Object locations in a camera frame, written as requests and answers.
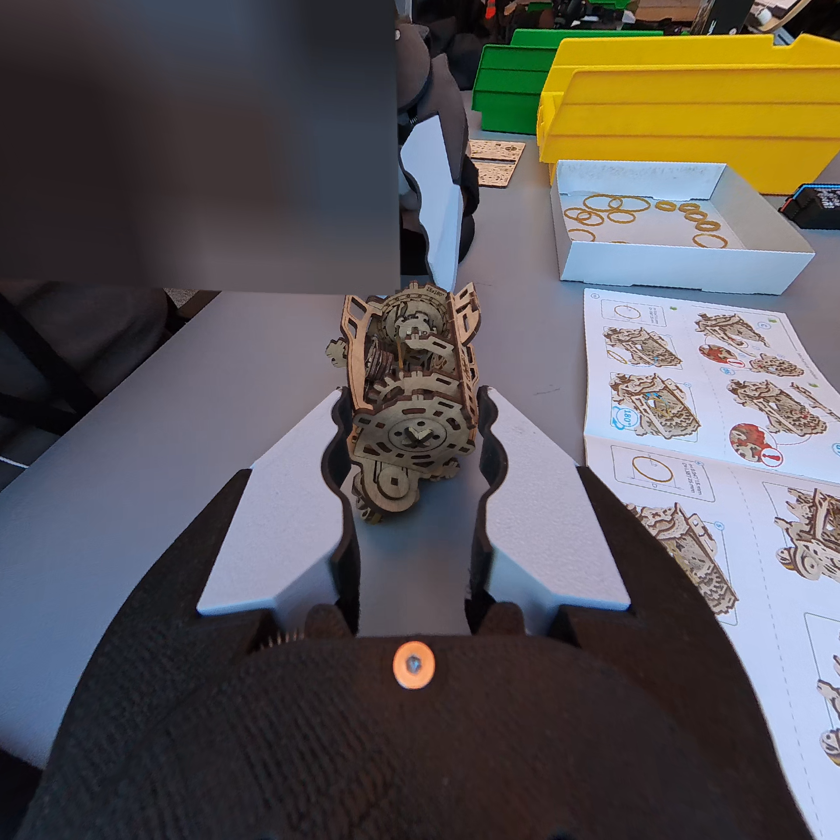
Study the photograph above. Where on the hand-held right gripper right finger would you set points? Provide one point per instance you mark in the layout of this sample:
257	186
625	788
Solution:
551	525

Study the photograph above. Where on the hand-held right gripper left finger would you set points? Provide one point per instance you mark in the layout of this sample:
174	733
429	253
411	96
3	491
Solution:
289	525

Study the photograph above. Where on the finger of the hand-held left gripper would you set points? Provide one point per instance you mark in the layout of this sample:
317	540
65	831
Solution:
433	184

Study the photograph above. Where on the wooden mechanical model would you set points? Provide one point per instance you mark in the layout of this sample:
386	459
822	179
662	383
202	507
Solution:
413	394

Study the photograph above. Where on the group of rubber bands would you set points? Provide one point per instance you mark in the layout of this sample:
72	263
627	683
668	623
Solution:
620	205

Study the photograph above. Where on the white cardboard box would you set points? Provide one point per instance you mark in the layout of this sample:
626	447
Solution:
682	266

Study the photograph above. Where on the green storage bin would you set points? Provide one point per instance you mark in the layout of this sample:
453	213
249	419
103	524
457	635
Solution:
508	92

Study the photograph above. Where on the plywood part sheet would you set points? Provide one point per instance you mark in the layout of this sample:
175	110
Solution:
495	151
497	174

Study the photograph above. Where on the illustrated instruction booklet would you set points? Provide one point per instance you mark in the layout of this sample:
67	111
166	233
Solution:
768	525

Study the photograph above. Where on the yellow storage bin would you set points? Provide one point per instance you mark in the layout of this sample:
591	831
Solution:
669	52
689	131

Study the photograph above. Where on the person's grey sweater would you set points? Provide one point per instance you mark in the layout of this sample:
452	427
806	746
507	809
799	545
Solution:
92	328

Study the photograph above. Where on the black battery with blue edge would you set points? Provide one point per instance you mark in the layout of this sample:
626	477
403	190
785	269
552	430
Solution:
814	207

